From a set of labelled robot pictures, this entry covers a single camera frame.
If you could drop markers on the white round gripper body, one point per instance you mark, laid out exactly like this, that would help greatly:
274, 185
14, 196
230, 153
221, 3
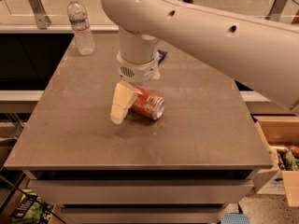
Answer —
138, 72

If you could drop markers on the red coke can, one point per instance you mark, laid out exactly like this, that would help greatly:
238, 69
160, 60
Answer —
148, 104

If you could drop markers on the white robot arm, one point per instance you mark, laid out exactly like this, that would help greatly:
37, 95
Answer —
263, 55

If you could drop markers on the blue snack bar wrapper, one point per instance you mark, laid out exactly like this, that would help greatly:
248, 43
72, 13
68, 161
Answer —
162, 55

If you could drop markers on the clear plastic water bottle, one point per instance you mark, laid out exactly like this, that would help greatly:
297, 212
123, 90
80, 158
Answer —
78, 18

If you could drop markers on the grey drawer cabinet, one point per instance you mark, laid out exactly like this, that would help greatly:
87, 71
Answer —
185, 167

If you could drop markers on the cardboard box with items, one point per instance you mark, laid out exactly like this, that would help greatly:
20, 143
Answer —
280, 136

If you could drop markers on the green and black snack bag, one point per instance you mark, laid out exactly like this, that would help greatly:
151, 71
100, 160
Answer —
32, 210

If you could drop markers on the blue perforated object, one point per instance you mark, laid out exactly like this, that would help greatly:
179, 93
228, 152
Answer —
235, 219

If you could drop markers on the left metal railing bracket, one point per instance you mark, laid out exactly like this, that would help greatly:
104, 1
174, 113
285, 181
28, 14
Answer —
40, 14

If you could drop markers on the metal railing bracket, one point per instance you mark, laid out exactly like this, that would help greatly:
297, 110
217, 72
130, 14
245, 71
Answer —
276, 10
40, 14

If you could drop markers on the right metal railing bracket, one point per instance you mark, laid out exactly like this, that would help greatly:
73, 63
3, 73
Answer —
276, 10

